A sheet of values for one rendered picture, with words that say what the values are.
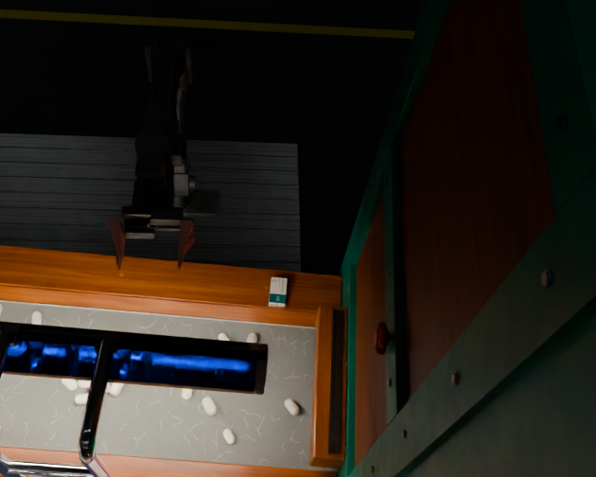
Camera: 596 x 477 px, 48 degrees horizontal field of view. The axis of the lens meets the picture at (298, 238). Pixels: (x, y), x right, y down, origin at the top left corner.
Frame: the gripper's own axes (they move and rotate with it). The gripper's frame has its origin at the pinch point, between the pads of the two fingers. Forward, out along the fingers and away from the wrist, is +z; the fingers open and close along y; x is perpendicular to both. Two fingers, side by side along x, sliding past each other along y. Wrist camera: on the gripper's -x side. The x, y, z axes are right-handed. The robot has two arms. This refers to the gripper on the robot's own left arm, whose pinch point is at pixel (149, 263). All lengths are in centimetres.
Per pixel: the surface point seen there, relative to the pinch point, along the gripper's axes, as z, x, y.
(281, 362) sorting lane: 5.8, 33.2, 24.3
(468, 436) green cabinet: 38, -44, 35
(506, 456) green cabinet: 42, -52, 35
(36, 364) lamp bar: 17.7, -0.2, -15.3
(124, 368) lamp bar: 18.4, -0.8, -2.1
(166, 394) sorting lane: 12.4, 33.1, 1.2
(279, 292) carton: -8.3, 28.9, 23.8
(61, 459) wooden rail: 25.5, 30.4, -17.0
